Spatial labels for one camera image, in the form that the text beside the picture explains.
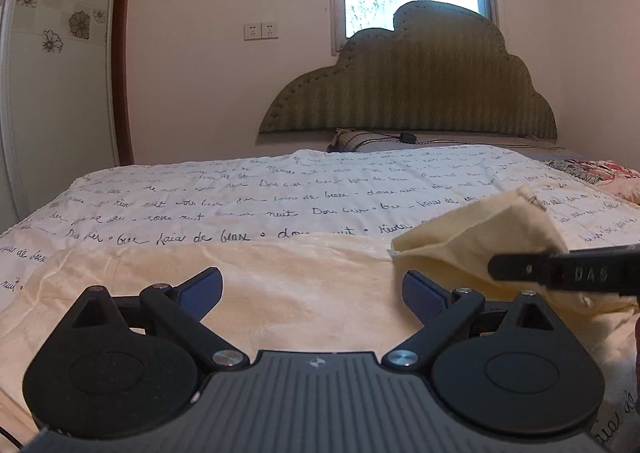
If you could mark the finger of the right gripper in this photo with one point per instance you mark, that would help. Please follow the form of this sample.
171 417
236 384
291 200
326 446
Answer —
525 268

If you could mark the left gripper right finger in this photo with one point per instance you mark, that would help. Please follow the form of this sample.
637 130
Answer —
445 317

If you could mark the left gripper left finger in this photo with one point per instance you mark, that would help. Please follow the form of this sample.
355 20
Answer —
177 313

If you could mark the cream fleece pants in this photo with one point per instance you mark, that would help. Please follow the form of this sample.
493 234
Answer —
319 292

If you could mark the pile of colourful clothes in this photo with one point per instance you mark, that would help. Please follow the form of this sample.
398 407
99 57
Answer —
607 176

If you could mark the white script-print bedspread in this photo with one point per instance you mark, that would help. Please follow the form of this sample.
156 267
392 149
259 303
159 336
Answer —
379 195

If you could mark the small black device on bed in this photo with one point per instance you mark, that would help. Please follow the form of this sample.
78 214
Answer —
405 137

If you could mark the patterned pillow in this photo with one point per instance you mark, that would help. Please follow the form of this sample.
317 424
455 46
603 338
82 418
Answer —
349 140

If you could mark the green padded headboard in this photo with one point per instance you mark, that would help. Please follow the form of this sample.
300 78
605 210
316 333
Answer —
441 68

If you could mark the white wardrobe with flowers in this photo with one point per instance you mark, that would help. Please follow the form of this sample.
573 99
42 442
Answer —
56 105

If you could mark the red-brown wooden door frame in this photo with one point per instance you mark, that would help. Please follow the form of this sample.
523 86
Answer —
122 130

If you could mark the white double wall socket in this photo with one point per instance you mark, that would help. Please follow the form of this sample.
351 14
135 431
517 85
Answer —
264 30

